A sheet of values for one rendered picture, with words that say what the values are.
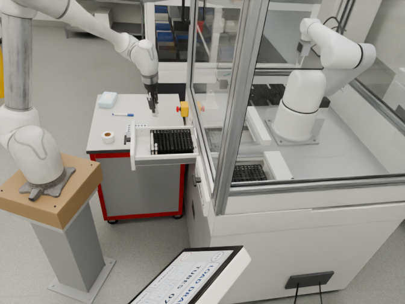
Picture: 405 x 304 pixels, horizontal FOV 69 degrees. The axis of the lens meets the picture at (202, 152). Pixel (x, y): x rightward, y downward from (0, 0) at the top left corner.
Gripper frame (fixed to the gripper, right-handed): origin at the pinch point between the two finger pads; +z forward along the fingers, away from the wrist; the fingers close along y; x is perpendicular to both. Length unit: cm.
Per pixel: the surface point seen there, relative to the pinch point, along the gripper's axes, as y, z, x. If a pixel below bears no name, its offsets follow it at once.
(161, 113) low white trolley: 21.3, 21.5, 3.9
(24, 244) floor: -58, 82, 86
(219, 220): -66, -4, -45
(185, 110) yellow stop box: 12.1, 7.9, -15.1
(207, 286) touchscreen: -102, -39, -45
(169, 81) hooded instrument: 57, 21, 6
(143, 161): -35.8, 3.1, -3.5
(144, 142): -18.0, 8.1, 2.1
